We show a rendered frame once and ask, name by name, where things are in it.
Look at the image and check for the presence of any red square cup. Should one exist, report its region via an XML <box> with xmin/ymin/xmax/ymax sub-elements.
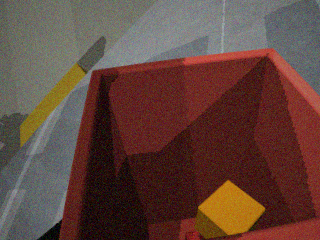
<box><xmin>59</xmin><ymin>48</ymin><xmax>320</xmax><ymax>240</ymax></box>

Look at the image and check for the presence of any yellow cube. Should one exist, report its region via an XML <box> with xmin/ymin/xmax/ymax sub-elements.
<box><xmin>195</xmin><ymin>180</ymin><xmax>267</xmax><ymax>239</ymax></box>

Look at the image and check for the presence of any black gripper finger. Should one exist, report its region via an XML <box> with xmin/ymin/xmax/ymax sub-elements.
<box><xmin>39</xmin><ymin>220</ymin><xmax>61</xmax><ymax>240</ymax></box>

